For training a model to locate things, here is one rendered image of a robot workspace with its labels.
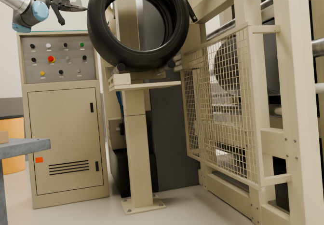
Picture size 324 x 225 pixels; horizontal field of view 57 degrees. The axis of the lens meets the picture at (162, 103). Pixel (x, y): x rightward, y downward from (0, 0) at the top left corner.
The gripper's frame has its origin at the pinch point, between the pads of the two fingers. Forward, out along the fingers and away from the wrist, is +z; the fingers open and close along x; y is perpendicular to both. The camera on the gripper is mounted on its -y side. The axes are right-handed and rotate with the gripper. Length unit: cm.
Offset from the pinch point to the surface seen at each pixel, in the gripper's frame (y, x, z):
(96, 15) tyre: -5.9, -11.7, 5.8
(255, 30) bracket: -19, -60, 69
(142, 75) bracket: -32, 23, 38
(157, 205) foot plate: -118, 21, 50
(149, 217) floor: -120, 9, 42
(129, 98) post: -47, 25, 30
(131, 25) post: 0.6, 25.2, 29.6
